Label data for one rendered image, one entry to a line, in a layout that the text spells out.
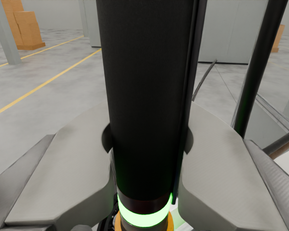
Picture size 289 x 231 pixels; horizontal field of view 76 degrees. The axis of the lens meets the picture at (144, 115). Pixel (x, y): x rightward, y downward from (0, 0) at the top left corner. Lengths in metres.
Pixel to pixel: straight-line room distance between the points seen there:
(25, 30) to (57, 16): 6.13
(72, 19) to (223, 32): 10.21
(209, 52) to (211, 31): 0.54
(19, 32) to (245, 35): 7.43
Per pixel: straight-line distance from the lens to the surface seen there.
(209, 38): 5.75
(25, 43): 8.55
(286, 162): 0.54
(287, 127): 1.19
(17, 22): 8.51
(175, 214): 0.19
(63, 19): 14.18
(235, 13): 5.80
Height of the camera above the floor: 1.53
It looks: 32 degrees down
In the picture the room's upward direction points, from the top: straight up
